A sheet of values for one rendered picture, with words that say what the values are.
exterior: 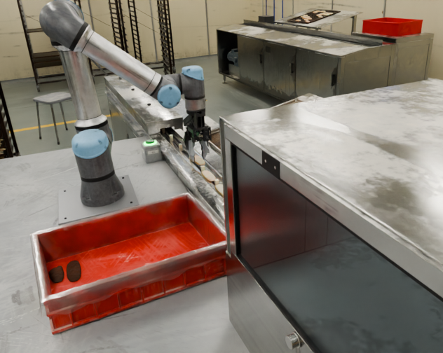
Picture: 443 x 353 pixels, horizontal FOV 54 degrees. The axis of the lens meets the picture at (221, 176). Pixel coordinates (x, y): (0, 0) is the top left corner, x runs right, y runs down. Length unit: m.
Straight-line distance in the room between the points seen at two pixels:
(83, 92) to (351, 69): 3.15
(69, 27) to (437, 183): 1.12
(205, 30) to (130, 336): 8.36
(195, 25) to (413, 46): 5.08
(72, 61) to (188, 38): 7.54
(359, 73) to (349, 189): 3.91
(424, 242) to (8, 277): 1.12
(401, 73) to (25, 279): 4.31
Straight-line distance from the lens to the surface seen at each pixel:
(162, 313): 1.09
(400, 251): 0.45
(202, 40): 9.14
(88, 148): 1.47
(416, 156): 0.64
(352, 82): 4.38
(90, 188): 1.53
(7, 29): 8.54
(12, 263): 1.40
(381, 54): 4.54
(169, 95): 1.42
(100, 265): 1.28
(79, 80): 1.57
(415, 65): 5.09
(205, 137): 1.63
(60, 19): 1.42
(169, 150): 1.89
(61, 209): 1.59
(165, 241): 1.32
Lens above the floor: 1.54
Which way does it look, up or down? 25 degrees down
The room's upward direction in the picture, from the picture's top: 3 degrees counter-clockwise
